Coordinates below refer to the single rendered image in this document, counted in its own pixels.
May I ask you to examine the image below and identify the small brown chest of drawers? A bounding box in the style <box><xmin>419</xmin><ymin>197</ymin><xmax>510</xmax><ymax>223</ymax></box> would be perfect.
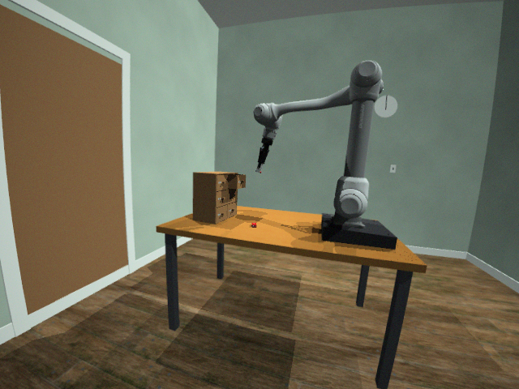
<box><xmin>193</xmin><ymin>173</ymin><xmax>238</xmax><ymax>224</ymax></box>

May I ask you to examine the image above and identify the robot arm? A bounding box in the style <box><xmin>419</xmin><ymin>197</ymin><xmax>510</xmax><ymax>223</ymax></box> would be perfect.
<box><xmin>253</xmin><ymin>61</ymin><xmax>384</xmax><ymax>229</ymax></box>

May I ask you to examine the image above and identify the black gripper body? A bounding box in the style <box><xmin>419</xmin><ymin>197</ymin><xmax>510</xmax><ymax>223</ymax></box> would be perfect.
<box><xmin>261</xmin><ymin>138</ymin><xmax>273</xmax><ymax>152</ymax></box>

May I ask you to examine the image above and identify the dark brown drawer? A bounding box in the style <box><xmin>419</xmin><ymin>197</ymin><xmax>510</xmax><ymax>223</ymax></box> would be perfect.
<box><xmin>227</xmin><ymin>202</ymin><xmax>237</xmax><ymax>218</ymax></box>
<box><xmin>217</xmin><ymin>190</ymin><xmax>228</xmax><ymax>207</ymax></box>
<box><xmin>217</xmin><ymin>174</ymin><xmax>228</xmax><ymax>190</ymax></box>
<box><xmin>228</xmin><ymin>174</ymin><xmax>246</xmax><ymax>189</ymax></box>
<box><xmin>228</xmin><ymin>189</ymin><xmax>237</xmax><ymax>203</ymax></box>
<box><xmin>216</xmin><ymin>205</ymin><xmax>227</xmax><ymax>223</ymax></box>

